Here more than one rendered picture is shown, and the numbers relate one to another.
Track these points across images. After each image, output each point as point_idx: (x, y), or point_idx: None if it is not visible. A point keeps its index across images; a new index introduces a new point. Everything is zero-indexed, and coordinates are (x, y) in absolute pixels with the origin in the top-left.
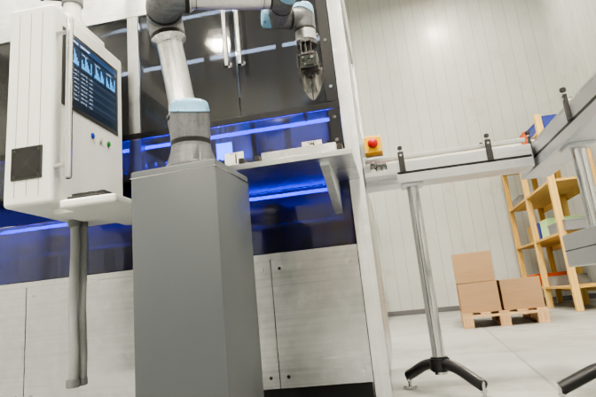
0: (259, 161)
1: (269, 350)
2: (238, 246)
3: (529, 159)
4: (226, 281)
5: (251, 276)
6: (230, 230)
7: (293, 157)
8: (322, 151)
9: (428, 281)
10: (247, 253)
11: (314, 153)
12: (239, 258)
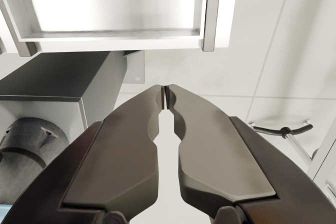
0: (38, 52)
1: None
2: (105, 97)
3: None
4: (112, 105)
5: (107, 66)
6: (104, 115)
7: (110, 49)
8: (171, 48)
9: None
10: (104, 79)
11: (154, 49)
12: (107, 93)
